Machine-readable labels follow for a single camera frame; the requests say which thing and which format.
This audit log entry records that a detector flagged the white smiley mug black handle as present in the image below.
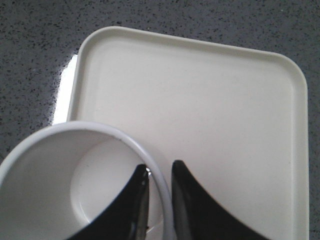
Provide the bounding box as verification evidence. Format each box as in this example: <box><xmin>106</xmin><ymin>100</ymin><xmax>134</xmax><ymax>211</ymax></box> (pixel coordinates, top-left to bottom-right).
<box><xmin>0</xmin><ymin>121</ymin><xmax>175</xmax><ymax>240</ymax></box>

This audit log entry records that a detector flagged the cream rectangular plastic tray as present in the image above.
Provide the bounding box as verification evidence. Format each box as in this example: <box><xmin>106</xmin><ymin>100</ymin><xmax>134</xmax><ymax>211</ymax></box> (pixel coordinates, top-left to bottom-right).
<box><xmin>68</xmin><ymin>26</ymin><xmax>309</xmax><ymax>240</ymax></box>

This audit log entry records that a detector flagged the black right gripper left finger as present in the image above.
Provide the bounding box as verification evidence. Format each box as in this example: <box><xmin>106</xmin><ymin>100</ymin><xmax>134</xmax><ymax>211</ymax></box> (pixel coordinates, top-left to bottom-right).
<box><xmin>69</xmin><ymin>164</ymin><xmax>150</xmax><ymax>240</ymax></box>

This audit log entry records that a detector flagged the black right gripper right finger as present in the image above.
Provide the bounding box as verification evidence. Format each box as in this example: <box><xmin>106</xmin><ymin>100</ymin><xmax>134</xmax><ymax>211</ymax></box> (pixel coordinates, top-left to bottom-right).
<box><xmin>171</xmin><ymin>160</ymin><xmax>266</xmax><ymax>240</ymax></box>

